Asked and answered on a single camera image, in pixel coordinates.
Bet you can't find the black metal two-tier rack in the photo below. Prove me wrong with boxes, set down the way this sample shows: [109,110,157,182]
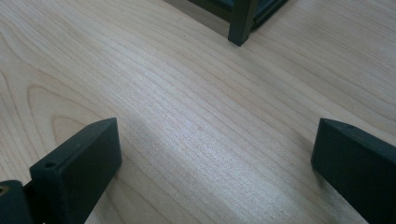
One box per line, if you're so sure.
[186,0,289,47]

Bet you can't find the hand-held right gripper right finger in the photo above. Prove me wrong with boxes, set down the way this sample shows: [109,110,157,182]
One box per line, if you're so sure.
[310,118,396,224]

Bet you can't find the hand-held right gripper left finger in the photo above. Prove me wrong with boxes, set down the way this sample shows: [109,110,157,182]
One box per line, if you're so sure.
[29,117,122,224]

